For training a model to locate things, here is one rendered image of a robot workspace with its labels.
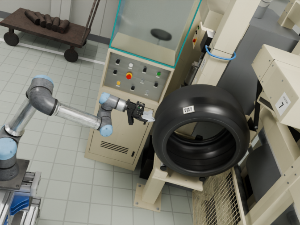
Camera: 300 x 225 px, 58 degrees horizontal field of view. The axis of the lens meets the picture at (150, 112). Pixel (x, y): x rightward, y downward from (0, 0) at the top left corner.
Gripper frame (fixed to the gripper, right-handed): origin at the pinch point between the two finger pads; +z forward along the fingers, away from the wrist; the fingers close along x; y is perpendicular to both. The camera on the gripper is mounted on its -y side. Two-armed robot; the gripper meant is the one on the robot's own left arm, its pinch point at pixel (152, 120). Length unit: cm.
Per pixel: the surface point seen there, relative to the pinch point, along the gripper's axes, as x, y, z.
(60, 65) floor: 226, -133, -115
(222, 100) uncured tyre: -2.4, 32.6, 29.0
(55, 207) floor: 0, -124, -38
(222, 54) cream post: 28, 47, 25
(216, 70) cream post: 28, 36, 28
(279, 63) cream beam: 1, 64, 45
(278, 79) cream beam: -11, 60, 43
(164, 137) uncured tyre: -12.6, 0.9, 8.1
